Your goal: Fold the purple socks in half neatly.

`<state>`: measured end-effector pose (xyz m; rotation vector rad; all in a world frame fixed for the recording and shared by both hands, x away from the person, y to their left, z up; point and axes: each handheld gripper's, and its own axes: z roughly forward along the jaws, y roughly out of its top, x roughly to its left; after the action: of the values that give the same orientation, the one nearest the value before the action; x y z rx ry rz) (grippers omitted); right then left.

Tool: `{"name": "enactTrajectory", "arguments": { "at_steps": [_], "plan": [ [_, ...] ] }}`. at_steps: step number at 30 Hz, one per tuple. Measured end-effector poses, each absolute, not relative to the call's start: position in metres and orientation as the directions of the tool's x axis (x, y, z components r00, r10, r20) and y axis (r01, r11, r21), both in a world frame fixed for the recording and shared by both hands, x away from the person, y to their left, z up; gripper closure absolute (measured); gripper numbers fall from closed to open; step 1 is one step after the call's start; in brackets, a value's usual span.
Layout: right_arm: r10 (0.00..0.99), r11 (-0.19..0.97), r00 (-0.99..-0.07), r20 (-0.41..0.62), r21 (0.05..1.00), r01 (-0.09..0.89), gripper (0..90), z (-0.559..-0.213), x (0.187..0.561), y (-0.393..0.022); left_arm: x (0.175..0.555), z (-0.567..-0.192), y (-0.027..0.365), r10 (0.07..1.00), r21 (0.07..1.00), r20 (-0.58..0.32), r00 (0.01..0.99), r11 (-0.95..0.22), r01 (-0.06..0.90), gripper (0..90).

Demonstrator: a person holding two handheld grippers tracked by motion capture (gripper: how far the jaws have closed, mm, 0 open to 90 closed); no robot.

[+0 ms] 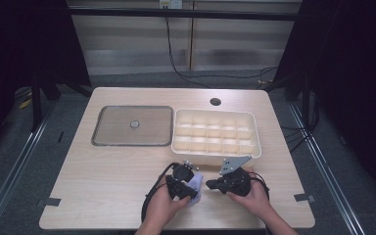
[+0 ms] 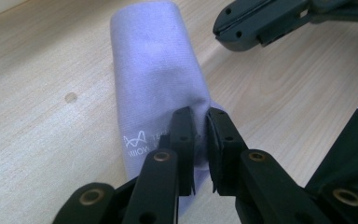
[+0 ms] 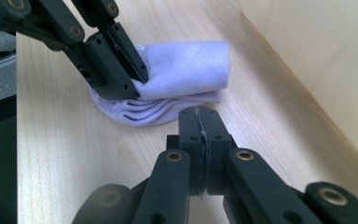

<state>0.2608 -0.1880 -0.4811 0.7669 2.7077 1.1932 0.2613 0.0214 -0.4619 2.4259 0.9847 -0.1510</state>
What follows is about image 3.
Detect light purple sock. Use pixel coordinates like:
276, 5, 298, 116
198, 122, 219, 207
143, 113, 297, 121
88, 40, 231, 127

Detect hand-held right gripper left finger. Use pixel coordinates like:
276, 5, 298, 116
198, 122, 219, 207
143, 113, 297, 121
166, 106, 207, 197

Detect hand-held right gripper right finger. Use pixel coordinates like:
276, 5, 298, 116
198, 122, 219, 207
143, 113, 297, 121
198, 106, 238, 195

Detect cream divided storage box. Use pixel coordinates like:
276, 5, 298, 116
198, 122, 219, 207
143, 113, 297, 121
240, 0, 358, 174

